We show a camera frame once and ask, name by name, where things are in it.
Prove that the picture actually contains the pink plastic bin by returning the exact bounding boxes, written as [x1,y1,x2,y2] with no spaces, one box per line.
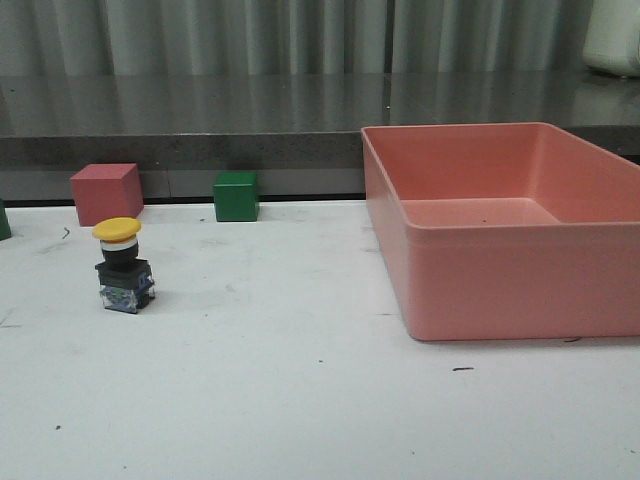
[362,123,639,341]

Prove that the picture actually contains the red cube block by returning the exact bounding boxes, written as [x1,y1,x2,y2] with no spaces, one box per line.
[70,163,144,226]

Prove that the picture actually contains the green cube block left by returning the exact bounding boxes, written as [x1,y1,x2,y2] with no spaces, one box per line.
[0,200,12,241]

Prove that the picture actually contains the green cube block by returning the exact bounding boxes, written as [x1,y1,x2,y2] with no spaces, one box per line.
[0,200,12,241]
[213,171,259,222]

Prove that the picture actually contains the green cube block right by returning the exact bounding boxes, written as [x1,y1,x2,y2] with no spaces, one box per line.
[213,171,259,222]

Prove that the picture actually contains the grey stone counter ledge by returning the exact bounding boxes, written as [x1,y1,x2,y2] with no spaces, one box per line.
[1,71,639,205]

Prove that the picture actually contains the yellow push button switch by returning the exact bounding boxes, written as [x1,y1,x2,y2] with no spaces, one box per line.
[92,217,155,314]

